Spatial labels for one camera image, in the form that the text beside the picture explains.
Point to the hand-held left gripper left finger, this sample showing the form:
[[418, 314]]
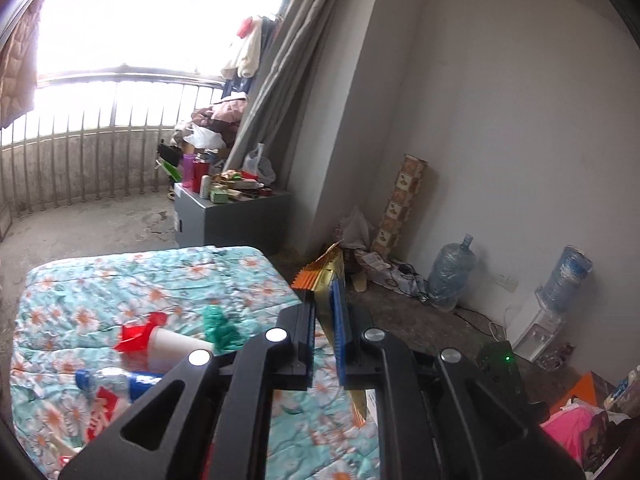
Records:
[[300, 345]]

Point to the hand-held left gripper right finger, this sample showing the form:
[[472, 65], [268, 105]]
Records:
[[338, 320]]

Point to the gold orange snack packet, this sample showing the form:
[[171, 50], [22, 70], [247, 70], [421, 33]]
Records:
[[325, 275]]

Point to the white paper cup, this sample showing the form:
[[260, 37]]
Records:
[[172, 347]]

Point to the beige cardboard piece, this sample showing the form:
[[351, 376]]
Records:
[[360, 284]]

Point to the white water dispenser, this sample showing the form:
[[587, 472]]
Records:
[[530, 325]]

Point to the clear snack bag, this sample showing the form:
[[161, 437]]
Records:
[[555, 357]]

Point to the printed white packet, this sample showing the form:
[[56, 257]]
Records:
[[380, 267]]

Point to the green plastic bag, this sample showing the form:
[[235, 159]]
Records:
[[220, 327]]

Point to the white plastic bag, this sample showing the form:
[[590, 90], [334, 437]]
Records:
[[260, 165], [355, 230]]

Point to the orange box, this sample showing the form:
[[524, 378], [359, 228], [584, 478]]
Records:
[[590, 387]]

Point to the pink cloth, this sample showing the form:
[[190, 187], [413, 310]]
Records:
[[572, 435]]

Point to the empty blue water jug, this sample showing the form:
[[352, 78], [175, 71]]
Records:
[[450, 275]]

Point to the blue dispenser water jug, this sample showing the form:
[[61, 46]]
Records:
[[567, 275]]

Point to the patterned paper roll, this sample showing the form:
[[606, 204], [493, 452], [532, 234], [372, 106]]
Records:
[[400, 205]]

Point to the grey cabinet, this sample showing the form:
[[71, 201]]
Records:
[[235, 225]]

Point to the pile of small packets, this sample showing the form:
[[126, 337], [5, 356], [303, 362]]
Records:
[[245, 185]]

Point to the red plastic wrapper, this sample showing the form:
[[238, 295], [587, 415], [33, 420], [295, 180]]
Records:
[[135, 337]]

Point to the green box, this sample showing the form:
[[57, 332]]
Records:
[[219, 195]]

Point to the small white bottle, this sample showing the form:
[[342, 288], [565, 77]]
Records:
[[206, 187]]

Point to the plastic bottle red blue label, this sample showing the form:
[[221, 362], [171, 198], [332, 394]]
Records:
[[115, 390]]

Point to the floral turquoise blanket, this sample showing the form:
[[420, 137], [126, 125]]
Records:
[[100, 290]]

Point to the pink bottle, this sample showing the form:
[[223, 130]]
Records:
[[188, 170]]

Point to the black green object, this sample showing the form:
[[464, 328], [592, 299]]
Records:
[[170, 160]]

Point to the pile of clothes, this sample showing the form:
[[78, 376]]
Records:
[[220, 115]]

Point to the grey curtain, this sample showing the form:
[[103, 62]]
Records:
[[300, 60]]

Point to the hanging white clothes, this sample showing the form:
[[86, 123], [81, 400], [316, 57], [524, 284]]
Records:
[[247, 50]]

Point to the metal balcony railing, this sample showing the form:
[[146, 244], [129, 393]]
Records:
[[100, 135]]

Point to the wall outlet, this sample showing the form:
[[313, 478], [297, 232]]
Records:
[[507, 283]]

